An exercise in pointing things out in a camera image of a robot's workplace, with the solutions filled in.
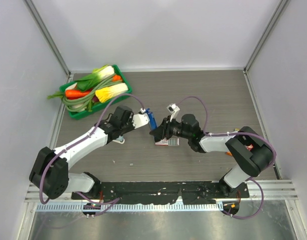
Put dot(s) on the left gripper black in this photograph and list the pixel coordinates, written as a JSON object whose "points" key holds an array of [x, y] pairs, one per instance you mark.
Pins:
{"points": [[130, 120]]}

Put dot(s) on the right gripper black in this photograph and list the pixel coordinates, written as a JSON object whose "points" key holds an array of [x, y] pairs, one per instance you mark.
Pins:
{"points": [[168, 127]]}

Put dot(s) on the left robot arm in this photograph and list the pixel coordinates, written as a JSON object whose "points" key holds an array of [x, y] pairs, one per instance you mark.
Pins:
{"points": [[50, 172]]}

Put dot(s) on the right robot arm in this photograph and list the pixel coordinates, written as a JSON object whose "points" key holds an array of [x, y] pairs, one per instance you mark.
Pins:
{"points": [[251, 152]]}

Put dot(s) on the light blue small stapler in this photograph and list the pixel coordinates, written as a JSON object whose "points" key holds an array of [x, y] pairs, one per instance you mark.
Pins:
{"points": [[119, 140]]}

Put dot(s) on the red white staple box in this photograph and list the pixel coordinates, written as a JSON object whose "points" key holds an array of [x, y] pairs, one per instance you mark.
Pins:
{"points": [[168, 142]]}

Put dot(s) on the yellow white toy cabbage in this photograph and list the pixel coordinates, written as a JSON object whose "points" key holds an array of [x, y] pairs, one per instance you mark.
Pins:
{"points": [[107, 93]]}

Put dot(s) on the green toy long beans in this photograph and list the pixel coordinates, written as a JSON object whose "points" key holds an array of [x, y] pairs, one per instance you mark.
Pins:
{"points": [[85, 103]]}

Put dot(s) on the green plastic tray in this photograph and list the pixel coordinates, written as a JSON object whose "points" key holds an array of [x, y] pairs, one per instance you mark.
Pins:
{"points": [[97, 106]]}

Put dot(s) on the small orange toy carrot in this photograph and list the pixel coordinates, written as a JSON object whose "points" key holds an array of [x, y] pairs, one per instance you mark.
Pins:
{"points": [[116, 78]]}

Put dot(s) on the green white toy bok choy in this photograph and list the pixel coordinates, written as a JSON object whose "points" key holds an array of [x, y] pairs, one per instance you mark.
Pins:
{"points": [[97, 76]]}

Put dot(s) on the white toy radish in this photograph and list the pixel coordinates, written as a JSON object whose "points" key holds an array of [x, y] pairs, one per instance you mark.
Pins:
{"points": [[71, 87]]}

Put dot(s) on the colourful candy bag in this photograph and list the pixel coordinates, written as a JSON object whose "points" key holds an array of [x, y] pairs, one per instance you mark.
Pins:
{"points": [[237, 130]]}

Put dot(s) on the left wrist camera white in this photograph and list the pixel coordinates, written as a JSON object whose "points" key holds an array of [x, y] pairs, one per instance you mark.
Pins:
{"points": [[141, 119]]}

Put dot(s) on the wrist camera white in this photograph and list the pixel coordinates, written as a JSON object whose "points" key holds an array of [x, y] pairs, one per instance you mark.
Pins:
{"points": [[141, 119], [173, 110]]}

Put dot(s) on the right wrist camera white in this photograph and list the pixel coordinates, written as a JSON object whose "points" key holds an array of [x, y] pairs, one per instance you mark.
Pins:
{"points": [[173, 110]]}

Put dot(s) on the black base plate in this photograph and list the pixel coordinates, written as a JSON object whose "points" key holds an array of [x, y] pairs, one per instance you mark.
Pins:
{"points": [[164, 192]]}

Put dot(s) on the white slotted cable duct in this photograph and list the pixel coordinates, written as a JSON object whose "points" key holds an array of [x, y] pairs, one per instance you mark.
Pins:
{"points": [[120, 208]]}

